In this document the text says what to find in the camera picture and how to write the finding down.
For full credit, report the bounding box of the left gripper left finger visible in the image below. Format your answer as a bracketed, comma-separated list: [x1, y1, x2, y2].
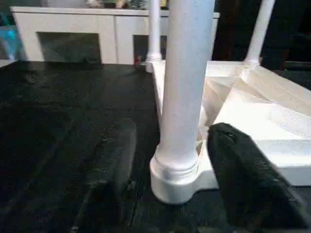
[60, 121, 138, 233]

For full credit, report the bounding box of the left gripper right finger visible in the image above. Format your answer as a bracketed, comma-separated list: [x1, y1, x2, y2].
[207, 123, 307, 230]

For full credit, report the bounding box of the white plastic table top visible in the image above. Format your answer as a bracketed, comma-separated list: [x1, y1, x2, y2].
[145, 59, 311, 204]

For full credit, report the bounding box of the white plastic table leg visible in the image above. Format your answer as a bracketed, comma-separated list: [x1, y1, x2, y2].
[145, 0, 163, 65]
[244, 0, 276, 65]
[154, 0, 217, 182]

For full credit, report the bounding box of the dark blue black cabinet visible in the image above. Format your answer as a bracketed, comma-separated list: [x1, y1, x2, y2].
[213, 0, 311, 64]

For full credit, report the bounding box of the white glass-door cabinet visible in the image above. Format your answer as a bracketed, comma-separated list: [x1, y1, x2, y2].
[9, 6, 221, 65]

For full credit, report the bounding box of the light blue bag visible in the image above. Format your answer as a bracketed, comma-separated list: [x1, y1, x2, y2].
[0, 12, 20, 60]

